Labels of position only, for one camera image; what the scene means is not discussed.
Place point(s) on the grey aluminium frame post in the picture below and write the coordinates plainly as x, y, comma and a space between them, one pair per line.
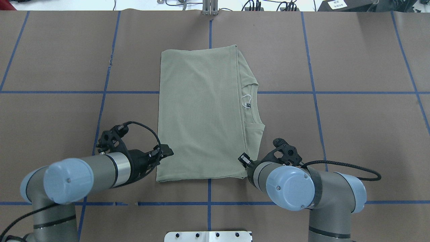
210, 7

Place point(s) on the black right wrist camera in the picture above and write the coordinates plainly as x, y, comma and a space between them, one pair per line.
283, 153

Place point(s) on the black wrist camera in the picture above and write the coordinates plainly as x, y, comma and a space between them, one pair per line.
283, 153
111, 141

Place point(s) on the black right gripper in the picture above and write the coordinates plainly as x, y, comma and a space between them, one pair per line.
244, 159

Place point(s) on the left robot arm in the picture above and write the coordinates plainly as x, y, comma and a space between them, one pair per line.
53, 191

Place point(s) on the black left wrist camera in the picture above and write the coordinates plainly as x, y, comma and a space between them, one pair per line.
111, 141

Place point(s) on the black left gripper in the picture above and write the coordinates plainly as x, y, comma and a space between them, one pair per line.
137, 160

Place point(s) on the white metal base plate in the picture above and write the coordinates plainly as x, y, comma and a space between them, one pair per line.
209, 236

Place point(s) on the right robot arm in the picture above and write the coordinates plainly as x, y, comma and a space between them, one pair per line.
331, 197

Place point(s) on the olive green long-sleeve shirt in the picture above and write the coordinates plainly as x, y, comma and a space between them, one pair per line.
208, 114

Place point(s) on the black box with label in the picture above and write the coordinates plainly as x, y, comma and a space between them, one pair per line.
347, 5

